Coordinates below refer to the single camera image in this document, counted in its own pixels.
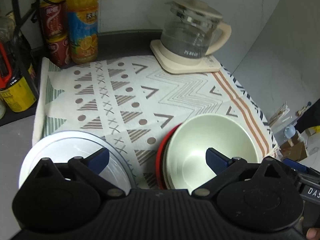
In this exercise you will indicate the lower red drink can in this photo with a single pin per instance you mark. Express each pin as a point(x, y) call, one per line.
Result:
point(59, 50)

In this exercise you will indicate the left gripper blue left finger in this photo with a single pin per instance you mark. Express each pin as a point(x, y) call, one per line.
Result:
point(97, 161)

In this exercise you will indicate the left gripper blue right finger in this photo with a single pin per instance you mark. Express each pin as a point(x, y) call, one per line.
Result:
point(217, 161)

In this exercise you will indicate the cream drying rack stand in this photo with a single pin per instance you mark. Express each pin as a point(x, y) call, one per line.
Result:
point(280, 113)

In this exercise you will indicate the red bowl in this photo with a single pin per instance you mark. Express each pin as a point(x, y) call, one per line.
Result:
point(160, 157)

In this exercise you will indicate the black metal shelf rack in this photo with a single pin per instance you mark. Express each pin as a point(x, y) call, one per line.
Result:
point(36, 54)

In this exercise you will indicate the glass kettle cream handle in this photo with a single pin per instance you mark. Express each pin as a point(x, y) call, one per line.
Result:
point(193, 29)

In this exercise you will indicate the orange juice bottle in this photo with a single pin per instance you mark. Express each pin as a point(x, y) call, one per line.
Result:
point(83, 29)

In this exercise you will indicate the dark soy sauce bottle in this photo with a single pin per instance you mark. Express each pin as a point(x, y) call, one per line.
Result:
point(15, 91)

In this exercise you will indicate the large white plate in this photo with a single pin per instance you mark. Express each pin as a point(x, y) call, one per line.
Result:
point(62, 146)

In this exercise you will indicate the patterned table mat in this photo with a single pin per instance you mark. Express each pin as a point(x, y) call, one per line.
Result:
point(132, 103)

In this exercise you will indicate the blue baby bottle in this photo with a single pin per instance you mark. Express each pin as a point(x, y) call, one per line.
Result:
point(289, 131)

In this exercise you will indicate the cream kettle base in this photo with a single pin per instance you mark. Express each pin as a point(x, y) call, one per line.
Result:
point(176, 64)

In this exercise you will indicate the pale green bowl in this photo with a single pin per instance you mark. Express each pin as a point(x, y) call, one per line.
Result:
point(186, 155)
point(167, 180)

